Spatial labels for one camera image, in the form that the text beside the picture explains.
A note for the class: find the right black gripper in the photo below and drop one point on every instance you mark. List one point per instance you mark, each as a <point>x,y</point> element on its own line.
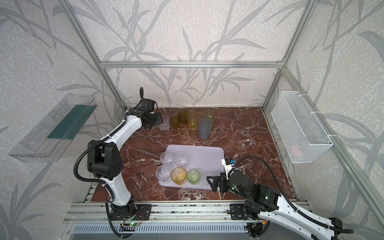
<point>220,183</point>

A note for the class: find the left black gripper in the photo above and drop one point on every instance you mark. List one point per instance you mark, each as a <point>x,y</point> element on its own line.
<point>156,120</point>

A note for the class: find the green short glass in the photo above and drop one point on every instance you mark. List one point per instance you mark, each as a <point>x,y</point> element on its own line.
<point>193,176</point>

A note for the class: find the amber dotted glass front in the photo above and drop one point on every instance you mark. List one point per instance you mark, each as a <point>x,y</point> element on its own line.
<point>175,122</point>

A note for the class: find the amber dotted glass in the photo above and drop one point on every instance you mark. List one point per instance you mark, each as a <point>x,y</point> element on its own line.
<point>175,122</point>
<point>182,115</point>

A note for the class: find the lilac plastic tray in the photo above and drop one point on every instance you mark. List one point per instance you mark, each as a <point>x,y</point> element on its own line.
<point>207,160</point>

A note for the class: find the yellow short glass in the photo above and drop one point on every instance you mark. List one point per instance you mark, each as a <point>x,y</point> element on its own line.
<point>179,175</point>

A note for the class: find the clear faceted glass front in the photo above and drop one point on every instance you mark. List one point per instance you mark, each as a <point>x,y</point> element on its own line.
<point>163,174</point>

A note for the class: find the clear faceted glass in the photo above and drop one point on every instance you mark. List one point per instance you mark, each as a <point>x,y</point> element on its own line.
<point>163,174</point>
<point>182,160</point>

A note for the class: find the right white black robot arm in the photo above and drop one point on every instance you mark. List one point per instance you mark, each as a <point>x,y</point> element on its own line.
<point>266,203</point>

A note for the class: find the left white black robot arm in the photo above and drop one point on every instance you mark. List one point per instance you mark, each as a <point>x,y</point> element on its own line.
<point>102,163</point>

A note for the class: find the amber dotted glass rear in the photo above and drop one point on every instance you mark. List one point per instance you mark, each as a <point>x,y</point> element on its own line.
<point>182,115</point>

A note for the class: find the tall yellow glass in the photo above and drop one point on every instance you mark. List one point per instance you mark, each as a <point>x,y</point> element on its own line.
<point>192,119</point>

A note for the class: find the tall blue frosted glass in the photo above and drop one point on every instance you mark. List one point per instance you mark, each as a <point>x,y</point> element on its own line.
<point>204,126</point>

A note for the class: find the tall green glass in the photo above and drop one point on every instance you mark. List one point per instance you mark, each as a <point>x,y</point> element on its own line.
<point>210,114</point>

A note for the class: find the green sheet in shelf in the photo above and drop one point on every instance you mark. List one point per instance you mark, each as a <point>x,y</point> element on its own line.
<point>69,127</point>

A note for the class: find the pink object in basket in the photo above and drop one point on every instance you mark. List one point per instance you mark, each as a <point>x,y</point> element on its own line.
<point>297,152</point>

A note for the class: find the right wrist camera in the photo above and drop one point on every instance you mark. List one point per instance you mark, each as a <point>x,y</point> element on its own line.
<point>229,165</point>

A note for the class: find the horizontal aluminium frame bar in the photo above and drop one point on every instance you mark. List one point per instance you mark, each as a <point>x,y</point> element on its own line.
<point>189,64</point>

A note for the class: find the white wire mesh basket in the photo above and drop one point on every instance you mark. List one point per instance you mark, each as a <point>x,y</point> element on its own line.
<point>298,125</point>

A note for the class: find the clear acrylic wall shelf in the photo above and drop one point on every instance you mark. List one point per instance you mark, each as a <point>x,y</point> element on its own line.
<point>35,146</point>

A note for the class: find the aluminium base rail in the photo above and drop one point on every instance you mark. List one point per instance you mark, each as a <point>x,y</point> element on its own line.
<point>161,212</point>

